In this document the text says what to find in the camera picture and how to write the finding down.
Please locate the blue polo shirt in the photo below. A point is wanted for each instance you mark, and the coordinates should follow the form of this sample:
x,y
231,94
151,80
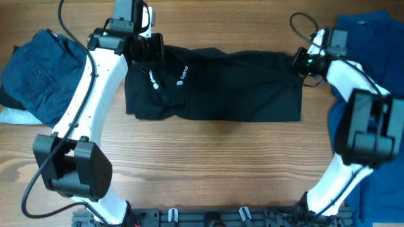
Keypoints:
x,y
375,40

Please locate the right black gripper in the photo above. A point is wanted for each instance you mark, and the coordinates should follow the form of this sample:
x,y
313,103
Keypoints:
x,y
296,64

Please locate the folded white garment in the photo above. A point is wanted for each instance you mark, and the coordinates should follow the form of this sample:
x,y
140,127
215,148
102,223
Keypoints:
x,y
18,117

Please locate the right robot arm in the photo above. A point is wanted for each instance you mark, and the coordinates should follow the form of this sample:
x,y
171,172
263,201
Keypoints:
x,y
367,135

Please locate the black polo shirt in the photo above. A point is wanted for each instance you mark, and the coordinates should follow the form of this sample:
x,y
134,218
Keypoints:
x,y
208,84

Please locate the folded black garment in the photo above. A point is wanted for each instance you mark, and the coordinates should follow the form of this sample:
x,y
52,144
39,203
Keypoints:
x,y
9,97

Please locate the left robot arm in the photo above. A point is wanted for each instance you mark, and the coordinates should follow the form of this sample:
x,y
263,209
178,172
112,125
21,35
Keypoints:
x,y
70,160

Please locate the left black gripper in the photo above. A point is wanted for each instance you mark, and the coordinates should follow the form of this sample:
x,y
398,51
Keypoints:
x,y
156,41

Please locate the folded navy blue shorts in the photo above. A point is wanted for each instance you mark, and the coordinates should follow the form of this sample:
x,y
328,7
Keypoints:
x,y
44,74

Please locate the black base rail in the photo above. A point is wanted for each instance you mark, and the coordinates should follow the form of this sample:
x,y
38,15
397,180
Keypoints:
x,y
244,216

